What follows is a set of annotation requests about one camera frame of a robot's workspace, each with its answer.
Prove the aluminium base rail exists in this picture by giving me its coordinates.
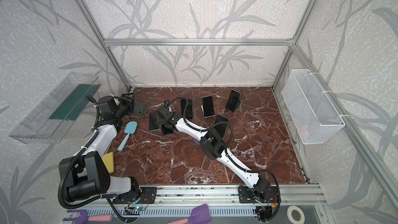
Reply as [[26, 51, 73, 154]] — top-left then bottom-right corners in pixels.
[[57, 184, 327, 224]]

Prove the purple pink spatula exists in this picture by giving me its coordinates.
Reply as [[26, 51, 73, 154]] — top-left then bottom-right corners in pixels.
[[168, 204, 211, 224]]

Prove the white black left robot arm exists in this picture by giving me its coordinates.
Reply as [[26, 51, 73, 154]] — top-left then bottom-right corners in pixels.
[[58, 93, 142, 209]]

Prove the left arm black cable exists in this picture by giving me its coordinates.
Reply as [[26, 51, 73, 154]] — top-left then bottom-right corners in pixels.
[[57, 94, 103, 211]]

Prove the black phone on white stand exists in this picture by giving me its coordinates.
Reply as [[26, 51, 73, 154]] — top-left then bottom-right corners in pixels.
[[202, 95, 215, 118]]

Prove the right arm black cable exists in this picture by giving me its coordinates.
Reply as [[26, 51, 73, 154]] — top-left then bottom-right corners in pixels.
[[167, 97, 282, 212]]

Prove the dark grey phone stand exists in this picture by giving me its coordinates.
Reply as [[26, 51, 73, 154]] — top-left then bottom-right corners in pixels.
[[134, 102, 148, 118]]

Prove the black phone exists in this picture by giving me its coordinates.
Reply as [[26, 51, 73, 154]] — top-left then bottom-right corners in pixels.
[[202, 95, 215, 118], [161, 125, 174, 136], [148, 112, 160, 132], [214, 115, 229, 138], [226, 90, 241, 112], [180, 99, 194, 120]]

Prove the clear plastic wall bin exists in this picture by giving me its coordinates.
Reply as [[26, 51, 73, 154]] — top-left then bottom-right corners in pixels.
[[9, 72, 101, 144]]

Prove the white wire mesh basket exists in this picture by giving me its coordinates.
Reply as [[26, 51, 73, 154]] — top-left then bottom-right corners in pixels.
[[282, 69, 345, 145]]

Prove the purple pink garden fork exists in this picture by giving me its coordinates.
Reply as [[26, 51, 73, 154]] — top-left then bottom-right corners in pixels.
[[63, 209, 114, 224]]

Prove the white tape roll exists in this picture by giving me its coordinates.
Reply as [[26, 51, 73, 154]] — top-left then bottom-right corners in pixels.
[[286, 205, 305, 224]]

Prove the yellow sponge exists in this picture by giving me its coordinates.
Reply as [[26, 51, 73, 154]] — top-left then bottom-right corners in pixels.
[[102, 152, 115, 174]]

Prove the light blue silicone spatula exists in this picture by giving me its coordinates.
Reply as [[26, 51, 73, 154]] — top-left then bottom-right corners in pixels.
[[117, 121, 138, 152]]

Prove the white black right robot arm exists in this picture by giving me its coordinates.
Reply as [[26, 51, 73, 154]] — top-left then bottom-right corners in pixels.
[[156, 106, 271, 203]]

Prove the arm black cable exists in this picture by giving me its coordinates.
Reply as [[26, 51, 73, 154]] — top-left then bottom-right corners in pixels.
[[57, 94, 103, 211], [167, 97, 282, 212]]

